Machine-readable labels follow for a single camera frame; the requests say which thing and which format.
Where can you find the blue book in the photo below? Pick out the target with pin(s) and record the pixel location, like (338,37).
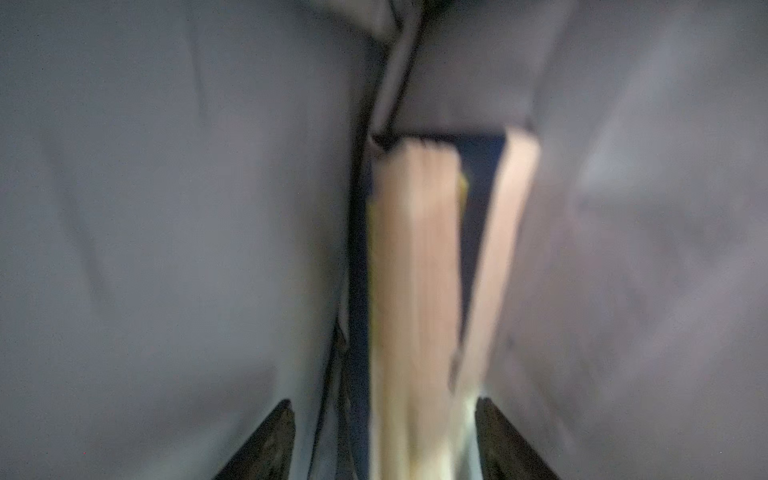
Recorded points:
(413,217)

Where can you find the navy blue student backpack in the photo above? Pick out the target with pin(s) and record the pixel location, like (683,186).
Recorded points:
(183,242)

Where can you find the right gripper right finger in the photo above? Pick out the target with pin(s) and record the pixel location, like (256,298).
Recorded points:
(504,454)

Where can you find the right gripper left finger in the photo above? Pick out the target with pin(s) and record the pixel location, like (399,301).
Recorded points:
(267,453)

